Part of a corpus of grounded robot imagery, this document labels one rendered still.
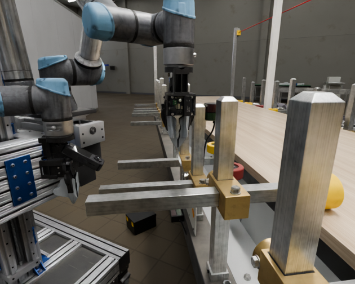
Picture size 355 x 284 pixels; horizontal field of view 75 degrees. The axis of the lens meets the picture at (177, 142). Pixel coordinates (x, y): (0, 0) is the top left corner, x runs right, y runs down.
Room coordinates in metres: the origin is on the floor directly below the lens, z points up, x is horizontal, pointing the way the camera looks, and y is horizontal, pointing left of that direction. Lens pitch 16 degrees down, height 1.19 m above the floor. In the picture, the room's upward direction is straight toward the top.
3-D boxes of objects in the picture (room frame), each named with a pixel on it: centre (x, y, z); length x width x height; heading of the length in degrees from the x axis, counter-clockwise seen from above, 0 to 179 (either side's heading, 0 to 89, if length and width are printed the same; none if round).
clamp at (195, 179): (0.70, -0.07, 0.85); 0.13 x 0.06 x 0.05; 8
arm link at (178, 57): (0.61, -0.01, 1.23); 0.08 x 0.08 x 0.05
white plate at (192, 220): (0.75, -0.04, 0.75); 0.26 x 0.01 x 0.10; 8
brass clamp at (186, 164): (0.95, -0.03, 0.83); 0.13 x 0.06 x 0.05; 8
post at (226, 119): (0.48, -0.10, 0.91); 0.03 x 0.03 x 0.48; 8
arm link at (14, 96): (0.61, 0.43, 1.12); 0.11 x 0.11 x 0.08; 20
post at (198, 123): (0.73, -0.07, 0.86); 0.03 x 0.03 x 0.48; 8
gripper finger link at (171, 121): (0.60, 0.01, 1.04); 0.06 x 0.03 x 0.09; 7
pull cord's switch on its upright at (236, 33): (3.42, -0.80, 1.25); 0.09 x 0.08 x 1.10; 8
